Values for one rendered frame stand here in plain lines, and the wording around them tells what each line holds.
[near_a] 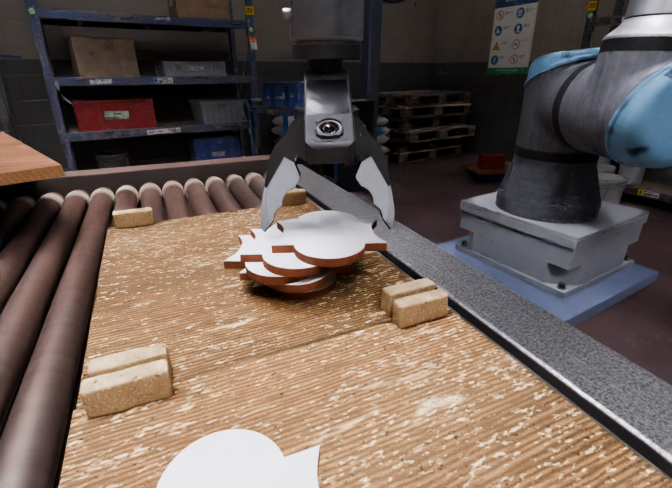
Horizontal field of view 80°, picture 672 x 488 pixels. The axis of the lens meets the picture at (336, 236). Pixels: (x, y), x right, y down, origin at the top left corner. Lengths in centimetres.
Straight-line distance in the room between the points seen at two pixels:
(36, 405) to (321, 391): 23
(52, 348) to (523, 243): 61
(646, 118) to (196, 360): 49
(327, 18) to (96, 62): 400
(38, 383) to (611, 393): 50
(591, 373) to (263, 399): 30
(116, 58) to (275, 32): 193
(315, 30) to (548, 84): 36
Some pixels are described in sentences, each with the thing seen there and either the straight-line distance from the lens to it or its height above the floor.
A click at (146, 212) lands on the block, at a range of 72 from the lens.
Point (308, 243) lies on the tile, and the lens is 43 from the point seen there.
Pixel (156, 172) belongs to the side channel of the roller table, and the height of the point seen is 94.
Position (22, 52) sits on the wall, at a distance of 496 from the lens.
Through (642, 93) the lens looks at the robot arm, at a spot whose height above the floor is 115.
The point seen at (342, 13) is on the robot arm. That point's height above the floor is 122.
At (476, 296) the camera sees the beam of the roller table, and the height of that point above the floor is 92.
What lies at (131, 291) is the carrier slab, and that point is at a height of 94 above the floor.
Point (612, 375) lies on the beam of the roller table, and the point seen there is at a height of 91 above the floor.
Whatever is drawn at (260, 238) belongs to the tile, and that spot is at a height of 99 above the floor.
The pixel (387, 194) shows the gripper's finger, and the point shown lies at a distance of 46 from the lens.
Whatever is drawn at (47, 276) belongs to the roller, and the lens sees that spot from 67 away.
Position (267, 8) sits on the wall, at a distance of 542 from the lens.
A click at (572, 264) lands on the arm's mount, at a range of 65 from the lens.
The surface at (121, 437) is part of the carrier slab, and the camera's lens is 35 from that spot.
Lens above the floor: 117
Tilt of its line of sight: 23 degrees down
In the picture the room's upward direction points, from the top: straight up
